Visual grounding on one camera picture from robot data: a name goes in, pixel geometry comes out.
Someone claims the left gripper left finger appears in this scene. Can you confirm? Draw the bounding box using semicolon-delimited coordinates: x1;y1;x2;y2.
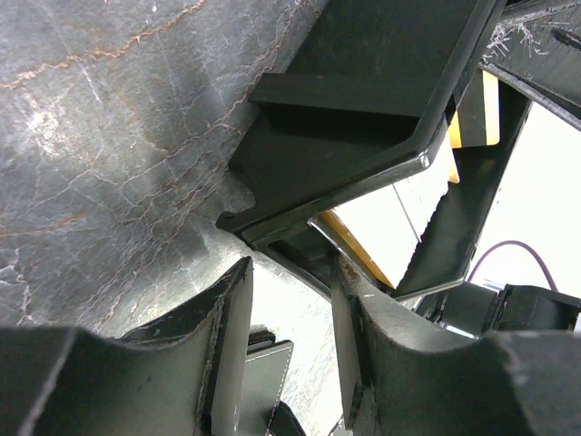
1;257;253;435

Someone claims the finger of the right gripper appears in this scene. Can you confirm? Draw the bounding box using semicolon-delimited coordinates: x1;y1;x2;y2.
480;0;580;129

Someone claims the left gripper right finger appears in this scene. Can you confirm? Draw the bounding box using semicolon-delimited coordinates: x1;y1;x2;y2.
331;258;580;435

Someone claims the black plastic card bin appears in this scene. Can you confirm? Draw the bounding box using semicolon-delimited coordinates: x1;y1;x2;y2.
217;1;505;296

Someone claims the black leather card holder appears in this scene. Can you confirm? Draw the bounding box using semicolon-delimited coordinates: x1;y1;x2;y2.
237;330;305;435

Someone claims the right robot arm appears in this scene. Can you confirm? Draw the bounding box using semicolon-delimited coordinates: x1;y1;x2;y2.
392;1;580;336

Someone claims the stack of white cards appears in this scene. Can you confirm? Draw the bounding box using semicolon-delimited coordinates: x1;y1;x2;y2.
308;140;459;292

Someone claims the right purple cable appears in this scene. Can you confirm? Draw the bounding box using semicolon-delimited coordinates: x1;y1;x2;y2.
467;240;559;292

